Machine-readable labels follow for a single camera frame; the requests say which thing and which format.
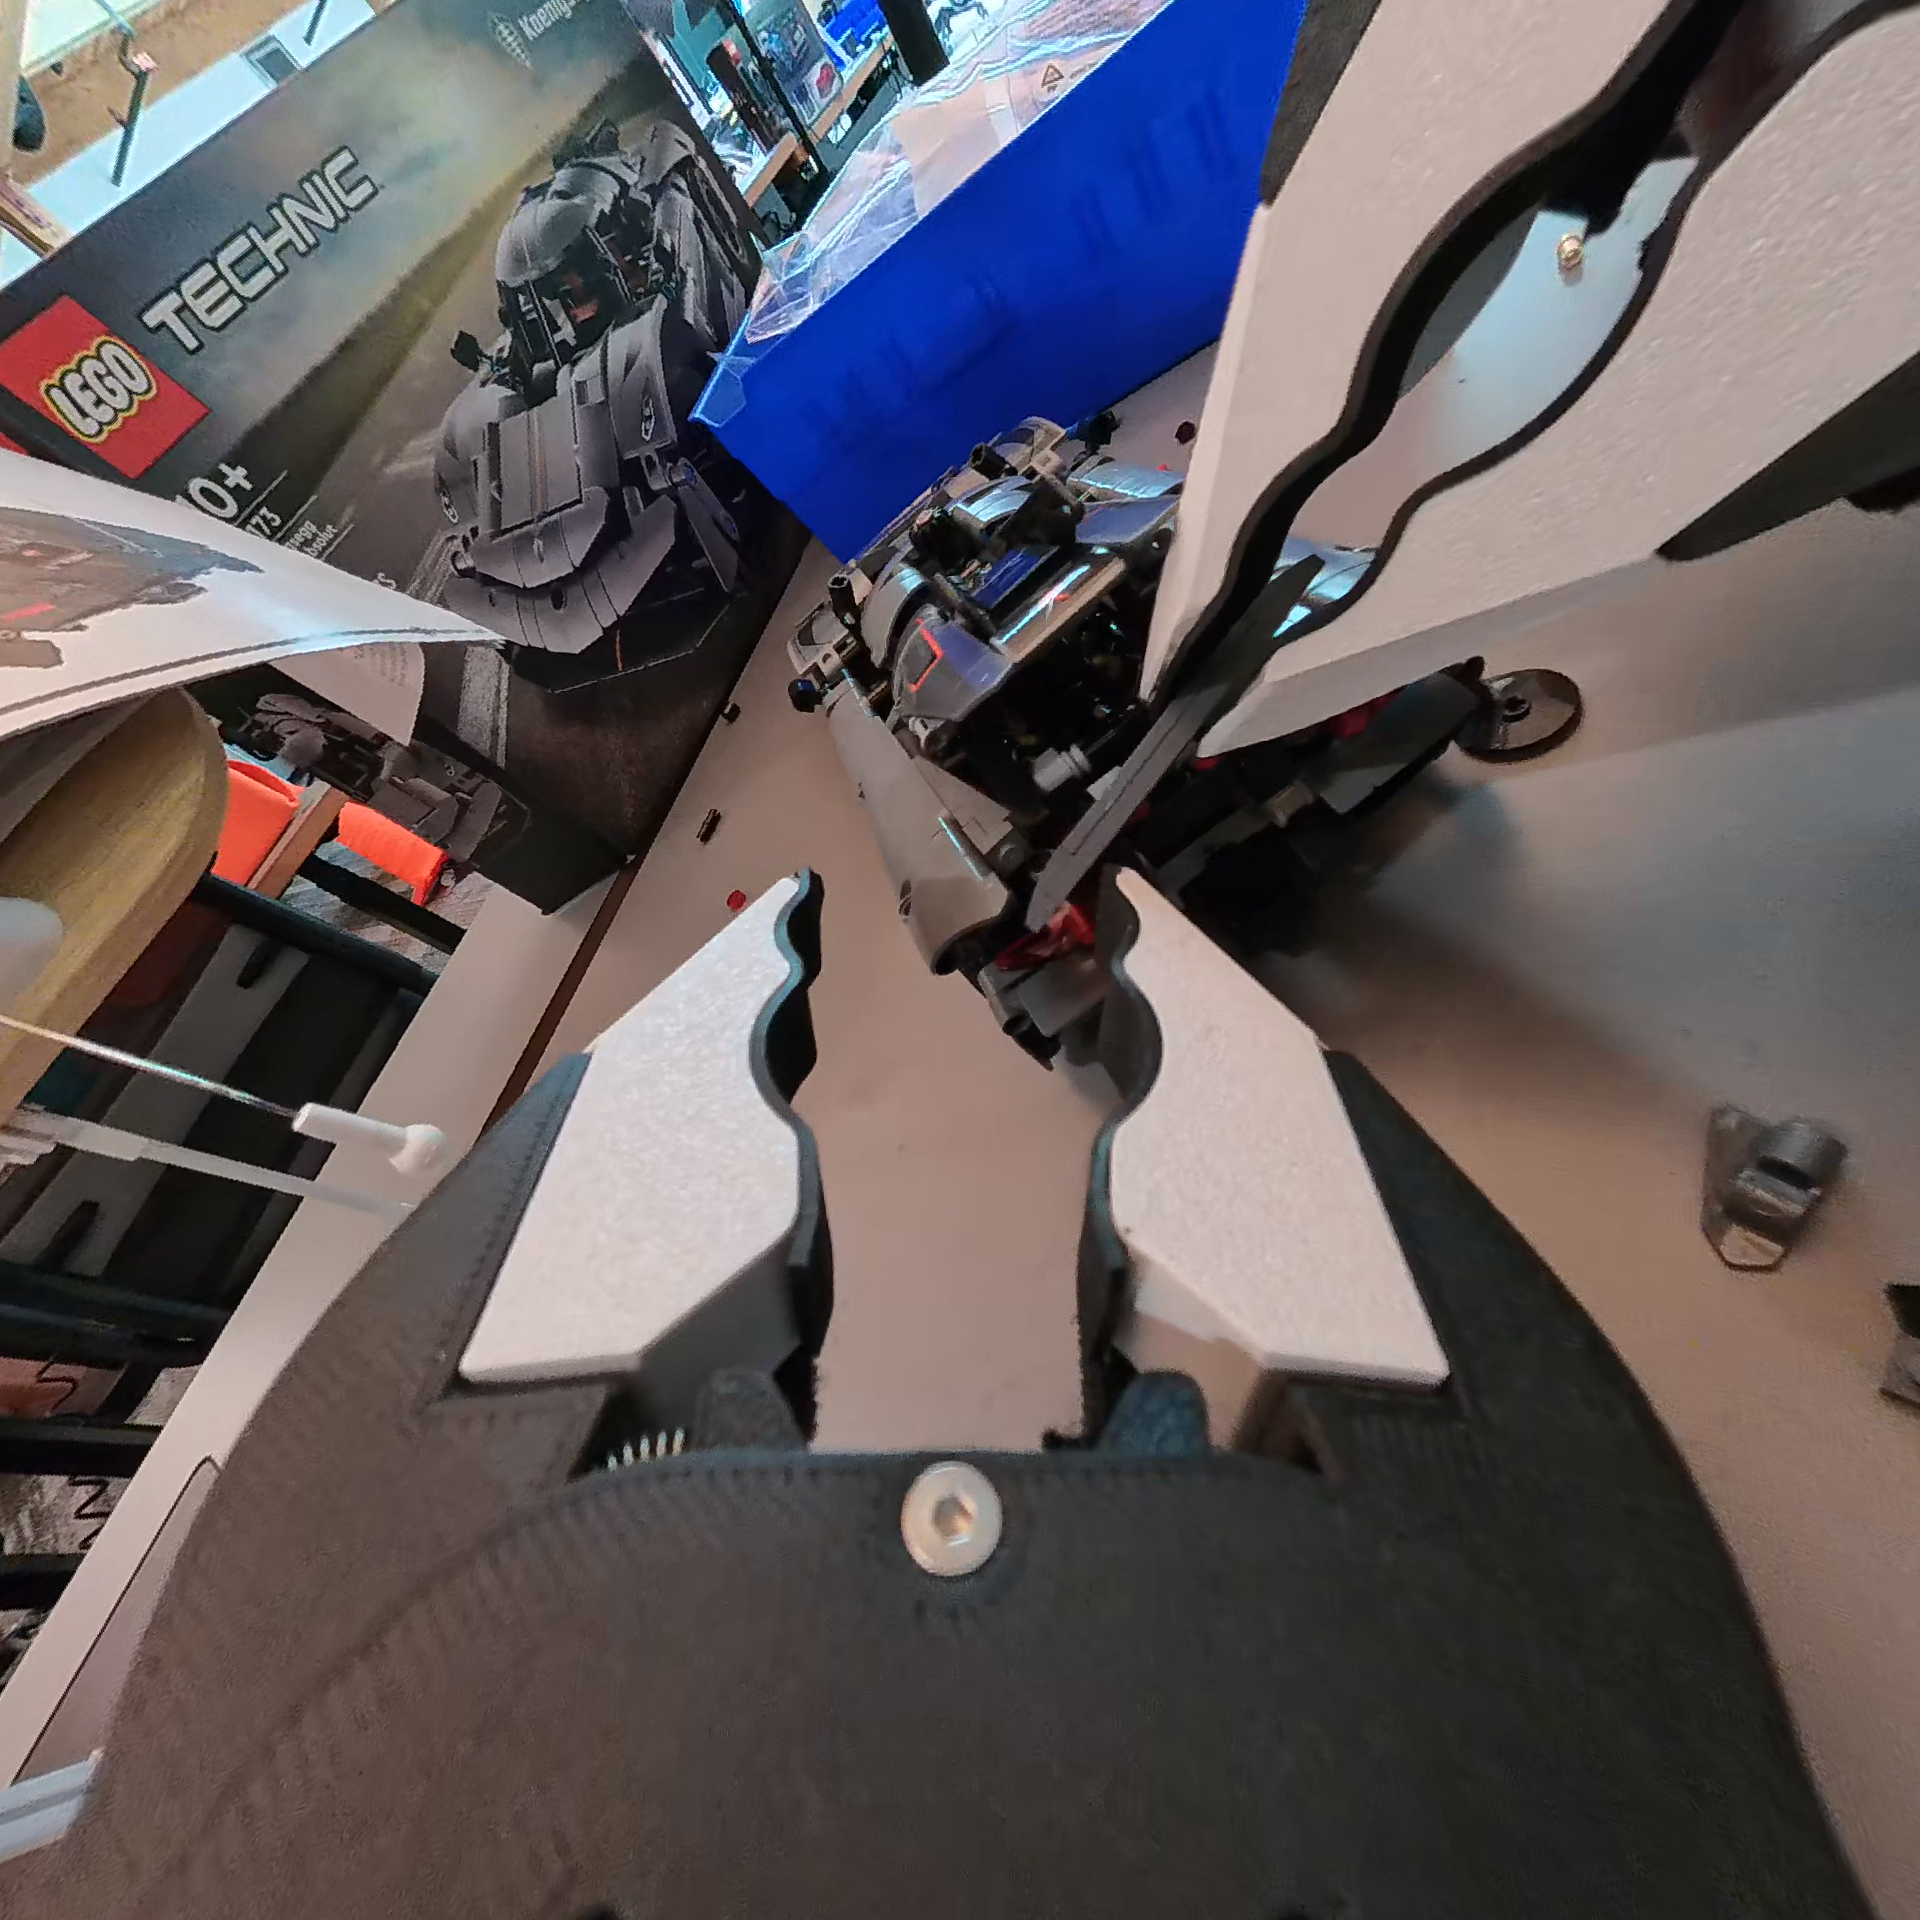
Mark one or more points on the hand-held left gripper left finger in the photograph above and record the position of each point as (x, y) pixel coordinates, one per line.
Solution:
(646, 1201)

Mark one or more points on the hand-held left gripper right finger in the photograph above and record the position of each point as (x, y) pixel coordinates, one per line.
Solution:
(1276, 1201)

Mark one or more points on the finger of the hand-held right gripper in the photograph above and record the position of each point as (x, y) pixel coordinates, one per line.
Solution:
(1723, 375)
(1350, 301)

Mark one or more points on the grey lego car model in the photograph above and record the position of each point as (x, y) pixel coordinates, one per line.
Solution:
(974, 629)

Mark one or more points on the dark round lego disc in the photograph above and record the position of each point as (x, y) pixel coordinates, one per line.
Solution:
(1523, 714)

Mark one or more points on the small grey lego piece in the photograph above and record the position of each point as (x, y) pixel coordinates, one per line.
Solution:
(1779, 1186)

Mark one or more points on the small dark grey lego plate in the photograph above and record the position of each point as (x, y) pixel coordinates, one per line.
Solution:
(1902, 1349)

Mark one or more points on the lego instruction booklet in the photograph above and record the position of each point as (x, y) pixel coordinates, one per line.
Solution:
(150, 599)

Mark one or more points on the dark lego set box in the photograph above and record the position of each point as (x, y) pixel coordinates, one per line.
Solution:
(376, 375)

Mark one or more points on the blue plastic bin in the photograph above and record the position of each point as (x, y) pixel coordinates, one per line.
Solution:
(974, 331)

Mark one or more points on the orange plastic part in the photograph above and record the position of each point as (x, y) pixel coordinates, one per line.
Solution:
(390, 857)

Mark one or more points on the clear plastic bag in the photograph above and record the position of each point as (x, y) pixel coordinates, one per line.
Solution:
(931, 137)

